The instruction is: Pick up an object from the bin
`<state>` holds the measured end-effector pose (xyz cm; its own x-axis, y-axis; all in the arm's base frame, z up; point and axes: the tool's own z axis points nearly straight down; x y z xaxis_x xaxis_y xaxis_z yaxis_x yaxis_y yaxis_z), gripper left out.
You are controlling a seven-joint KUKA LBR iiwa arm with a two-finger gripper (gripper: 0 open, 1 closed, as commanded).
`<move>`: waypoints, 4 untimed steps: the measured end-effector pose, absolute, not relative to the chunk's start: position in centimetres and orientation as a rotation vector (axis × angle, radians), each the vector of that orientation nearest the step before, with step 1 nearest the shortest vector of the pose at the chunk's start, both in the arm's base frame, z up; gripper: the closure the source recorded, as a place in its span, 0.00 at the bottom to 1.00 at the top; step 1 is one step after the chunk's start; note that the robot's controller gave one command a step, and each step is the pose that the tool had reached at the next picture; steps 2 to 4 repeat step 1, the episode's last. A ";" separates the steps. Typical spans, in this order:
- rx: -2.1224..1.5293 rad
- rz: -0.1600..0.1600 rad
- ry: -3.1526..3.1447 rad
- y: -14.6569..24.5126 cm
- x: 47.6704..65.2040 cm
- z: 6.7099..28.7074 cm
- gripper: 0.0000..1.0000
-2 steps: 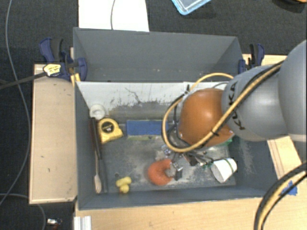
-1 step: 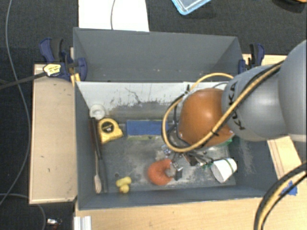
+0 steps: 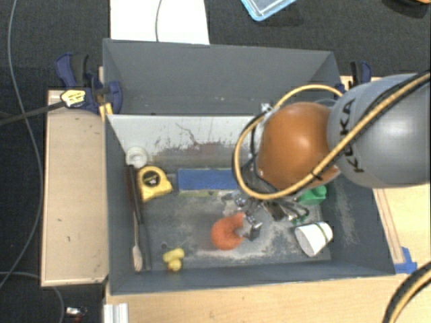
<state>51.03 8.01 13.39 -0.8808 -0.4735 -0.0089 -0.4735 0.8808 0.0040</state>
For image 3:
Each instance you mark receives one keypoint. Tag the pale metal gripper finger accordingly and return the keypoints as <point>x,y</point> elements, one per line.
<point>240,202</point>
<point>255,231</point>

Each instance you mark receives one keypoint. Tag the blue sponge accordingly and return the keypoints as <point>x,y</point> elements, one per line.
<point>205,179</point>

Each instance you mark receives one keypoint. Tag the green block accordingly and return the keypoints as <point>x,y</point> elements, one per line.
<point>314,195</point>

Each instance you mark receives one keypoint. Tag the white cup with green stripe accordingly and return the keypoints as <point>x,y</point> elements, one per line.
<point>313,239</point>

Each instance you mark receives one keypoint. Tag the yellow toy duck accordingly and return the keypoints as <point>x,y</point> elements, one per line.
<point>173,258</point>

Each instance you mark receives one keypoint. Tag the yellow tape measure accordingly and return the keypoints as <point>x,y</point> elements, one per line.
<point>153,183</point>

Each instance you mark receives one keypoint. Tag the white plastic jar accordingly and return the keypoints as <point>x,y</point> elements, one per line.
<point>137,156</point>

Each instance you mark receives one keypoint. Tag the wooden spoon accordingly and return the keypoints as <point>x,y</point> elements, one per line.
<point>137,256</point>

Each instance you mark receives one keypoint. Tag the grey metal bin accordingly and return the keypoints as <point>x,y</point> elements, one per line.
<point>188,79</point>

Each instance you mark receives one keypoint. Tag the pale wood board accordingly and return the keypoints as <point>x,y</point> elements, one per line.
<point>74,194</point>

